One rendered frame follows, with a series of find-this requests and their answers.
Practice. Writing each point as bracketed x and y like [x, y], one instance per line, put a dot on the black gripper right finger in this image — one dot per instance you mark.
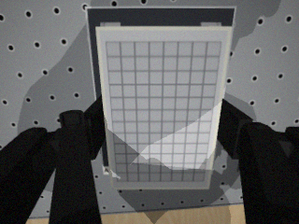
[267, 159]

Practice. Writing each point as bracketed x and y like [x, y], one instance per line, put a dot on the grey perforated metal base plate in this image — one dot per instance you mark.
[45, 69]

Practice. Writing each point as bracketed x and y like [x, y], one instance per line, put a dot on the white deep-well block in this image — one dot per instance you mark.
[162, 89]

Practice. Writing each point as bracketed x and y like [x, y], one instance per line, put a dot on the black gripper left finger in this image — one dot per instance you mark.
[28, 161]

